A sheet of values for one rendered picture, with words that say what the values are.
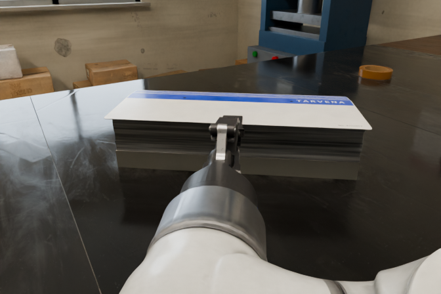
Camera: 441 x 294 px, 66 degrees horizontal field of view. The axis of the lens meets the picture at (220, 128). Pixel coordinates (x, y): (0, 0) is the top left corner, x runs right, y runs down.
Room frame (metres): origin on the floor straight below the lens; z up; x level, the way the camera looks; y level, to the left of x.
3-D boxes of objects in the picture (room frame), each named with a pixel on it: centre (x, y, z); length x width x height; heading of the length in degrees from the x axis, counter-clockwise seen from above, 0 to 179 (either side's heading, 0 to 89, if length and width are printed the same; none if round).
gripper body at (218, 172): (0.28, 0.00, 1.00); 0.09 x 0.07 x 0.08; 174
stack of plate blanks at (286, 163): (0.55, -0.03, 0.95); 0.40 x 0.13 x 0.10; 84
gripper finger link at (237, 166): (0.35, -0.01, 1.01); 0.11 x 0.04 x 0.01; 174
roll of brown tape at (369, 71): (1.12, -0.52, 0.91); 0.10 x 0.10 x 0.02
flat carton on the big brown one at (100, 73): (3.01, 0.99, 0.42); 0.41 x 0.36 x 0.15; 122
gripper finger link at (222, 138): (0.30, 0.00, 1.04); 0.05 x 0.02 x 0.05; 174
